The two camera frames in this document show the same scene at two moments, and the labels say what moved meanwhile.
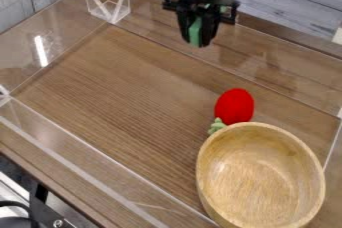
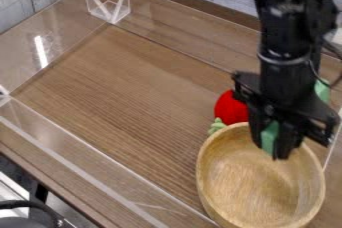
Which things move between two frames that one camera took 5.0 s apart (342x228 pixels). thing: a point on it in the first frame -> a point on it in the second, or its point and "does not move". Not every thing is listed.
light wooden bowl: x=260 y=177 does not move
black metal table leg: x=41 y=193 does not move
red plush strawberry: x=234 y=108 does not move
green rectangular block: x=194 y=29 -> x=268 y=136
